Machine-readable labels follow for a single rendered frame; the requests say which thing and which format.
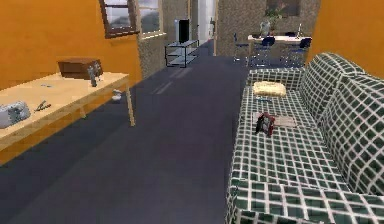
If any black metal shelf stand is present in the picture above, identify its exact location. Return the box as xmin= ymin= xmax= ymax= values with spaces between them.
xmin=164 ymin=39 xmax=200 ymax=69

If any red black toy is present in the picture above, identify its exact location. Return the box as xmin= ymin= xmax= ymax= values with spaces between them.
xmin=255 ymin=112 xmax=277 ymax=138

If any yellow cushion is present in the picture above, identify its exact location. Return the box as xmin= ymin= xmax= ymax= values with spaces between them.
xmin=252 ymin=80 xmax=288 ymax=98

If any black television set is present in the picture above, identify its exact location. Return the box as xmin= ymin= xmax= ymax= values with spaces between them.
xmin=174 ymin=18 xmax=191 ymax=44

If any pale open book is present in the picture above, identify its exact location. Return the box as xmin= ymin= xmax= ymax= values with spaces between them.
xmin=253 ymin=112 xmax=298 ymax=128

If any white room door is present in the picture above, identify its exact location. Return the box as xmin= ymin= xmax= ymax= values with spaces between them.
xmin=197 ymin=0 xmax=217 ymax=46

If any blue chair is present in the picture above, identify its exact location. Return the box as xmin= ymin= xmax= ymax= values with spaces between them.
xmin=281 ymin=37 xmax=313 ymax=68
xmin=249 ymin=36 xmax=277 ymax=69

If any pale framed window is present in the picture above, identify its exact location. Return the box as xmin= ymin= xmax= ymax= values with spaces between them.
xmin=135 ymin=0 xmax=167 ymax=40

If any grey statuette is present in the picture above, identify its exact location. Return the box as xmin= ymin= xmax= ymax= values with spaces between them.
xmin=87 ymin=65 xmax=100 ymax=88

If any green white checked sofa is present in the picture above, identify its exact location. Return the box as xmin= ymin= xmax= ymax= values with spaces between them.
xmin=225 ymin=52 xmax=384 ymax=224

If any grey vase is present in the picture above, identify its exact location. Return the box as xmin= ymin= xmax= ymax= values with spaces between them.
xmin=259 ymin=20 xmax=271 ymax=38

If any pale dining table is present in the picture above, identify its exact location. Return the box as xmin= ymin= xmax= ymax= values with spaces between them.
xmin=247 ymin=33 xmax=313 ymax=67

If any brown box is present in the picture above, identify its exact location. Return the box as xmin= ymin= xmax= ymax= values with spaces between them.
xmin=57 ymin=57 xmax=104 ymax=81

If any green house plant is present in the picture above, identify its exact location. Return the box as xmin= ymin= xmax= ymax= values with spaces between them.
xmin=265 ymin=5 xmax=284 ymax=34

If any light wooden table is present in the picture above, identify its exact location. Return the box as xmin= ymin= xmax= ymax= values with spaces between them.
xmin=0 ymin=71 xmax=137 ymax=166

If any dark red pen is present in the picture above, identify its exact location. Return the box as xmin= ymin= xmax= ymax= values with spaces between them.
xmin=34 ymin=100 xmax=52 ymax=113

